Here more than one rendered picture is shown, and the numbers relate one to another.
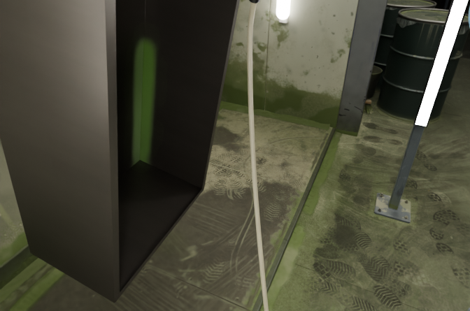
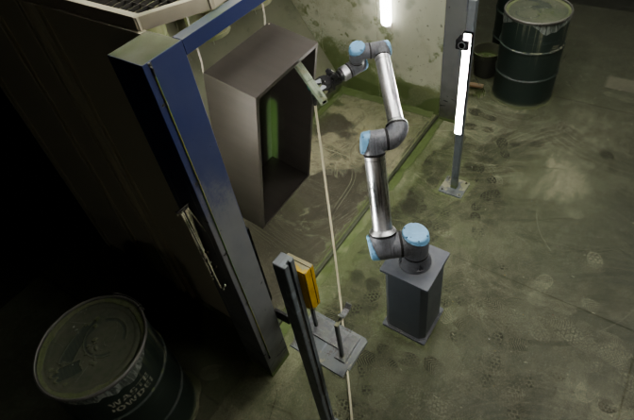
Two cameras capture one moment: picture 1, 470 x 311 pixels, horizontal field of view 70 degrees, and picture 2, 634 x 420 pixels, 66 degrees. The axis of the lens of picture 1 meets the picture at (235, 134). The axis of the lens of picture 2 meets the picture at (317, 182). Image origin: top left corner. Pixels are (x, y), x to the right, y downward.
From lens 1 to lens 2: 224 cm
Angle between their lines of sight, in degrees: 18
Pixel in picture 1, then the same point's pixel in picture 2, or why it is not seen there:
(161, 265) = (287, 217)
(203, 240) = (314, 205)
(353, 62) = (446, 63)
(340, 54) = (435, 57)
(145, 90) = (273, 121)
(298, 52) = (403, 52)
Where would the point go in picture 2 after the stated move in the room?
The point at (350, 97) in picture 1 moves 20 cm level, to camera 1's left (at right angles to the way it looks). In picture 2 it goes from (446, 92) to (425, 92)
